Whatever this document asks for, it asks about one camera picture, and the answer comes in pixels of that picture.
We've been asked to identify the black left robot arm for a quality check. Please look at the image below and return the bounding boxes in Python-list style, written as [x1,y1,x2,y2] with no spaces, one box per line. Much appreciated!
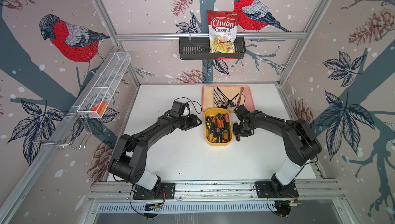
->
[108,114,203,198]

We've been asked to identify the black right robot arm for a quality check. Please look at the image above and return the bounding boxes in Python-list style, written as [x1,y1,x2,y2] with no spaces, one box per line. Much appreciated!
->
[233,105,322,199]

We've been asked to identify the orange black large screwdriver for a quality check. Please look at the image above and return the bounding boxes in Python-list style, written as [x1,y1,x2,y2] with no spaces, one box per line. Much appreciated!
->
[216,113,225,134]

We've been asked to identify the yellow plastic storage box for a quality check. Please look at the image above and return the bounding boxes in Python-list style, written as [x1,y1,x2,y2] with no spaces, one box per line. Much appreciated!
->
[204,108,234,146]

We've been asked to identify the black cutlery bundle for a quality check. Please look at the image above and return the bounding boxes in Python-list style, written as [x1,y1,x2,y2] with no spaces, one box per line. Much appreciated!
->
[213,87,238,109]

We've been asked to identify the pink plastic tray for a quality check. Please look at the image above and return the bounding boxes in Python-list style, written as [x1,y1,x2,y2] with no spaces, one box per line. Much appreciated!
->
[202,84,256,114]

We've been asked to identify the red Chuba cassava chips bag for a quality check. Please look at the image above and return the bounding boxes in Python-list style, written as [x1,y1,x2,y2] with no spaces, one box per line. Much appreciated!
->
[207,10,239,54]

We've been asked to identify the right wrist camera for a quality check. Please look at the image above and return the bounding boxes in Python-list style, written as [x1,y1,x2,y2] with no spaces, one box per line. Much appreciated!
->
[234,105,250,120]

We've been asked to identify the wooden handled knife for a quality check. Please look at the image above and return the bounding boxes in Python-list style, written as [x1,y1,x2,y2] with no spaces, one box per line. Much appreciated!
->
[236,87,244,107]

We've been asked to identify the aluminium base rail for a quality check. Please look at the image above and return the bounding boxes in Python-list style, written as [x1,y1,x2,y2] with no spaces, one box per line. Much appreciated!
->
[83,179,345,219]

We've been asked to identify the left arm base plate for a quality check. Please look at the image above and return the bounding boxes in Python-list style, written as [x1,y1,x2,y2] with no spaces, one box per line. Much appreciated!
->
[132,182,176,200]

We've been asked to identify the black wall basket shelf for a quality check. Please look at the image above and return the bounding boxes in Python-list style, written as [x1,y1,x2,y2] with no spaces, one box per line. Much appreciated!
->
[179,37,246,60]

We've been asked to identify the orange item in wire shelf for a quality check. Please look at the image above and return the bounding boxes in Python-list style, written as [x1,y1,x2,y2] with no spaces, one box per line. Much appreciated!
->
[91,102,108,116]

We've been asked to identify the white wire mesh shelf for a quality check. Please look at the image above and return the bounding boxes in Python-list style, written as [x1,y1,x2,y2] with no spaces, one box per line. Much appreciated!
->
[72,52,131,119]

